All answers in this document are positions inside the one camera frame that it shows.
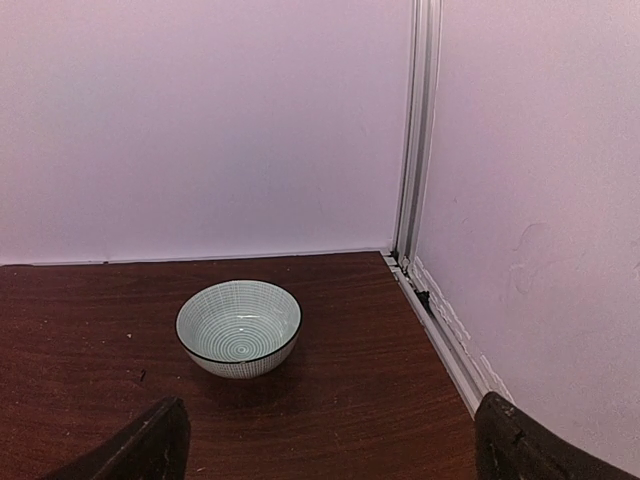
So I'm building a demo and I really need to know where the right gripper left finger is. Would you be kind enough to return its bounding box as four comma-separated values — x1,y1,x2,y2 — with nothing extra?
44,397,191,479

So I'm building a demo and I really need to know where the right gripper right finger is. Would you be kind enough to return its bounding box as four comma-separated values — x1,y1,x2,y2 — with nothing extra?
474,392,636,480

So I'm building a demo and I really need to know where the pale blue tea bowl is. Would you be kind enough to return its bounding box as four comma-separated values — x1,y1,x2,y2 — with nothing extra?
175,280,303,380

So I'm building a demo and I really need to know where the right aluminium frame post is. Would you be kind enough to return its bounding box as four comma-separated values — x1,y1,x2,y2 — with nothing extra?
392,0,444,270

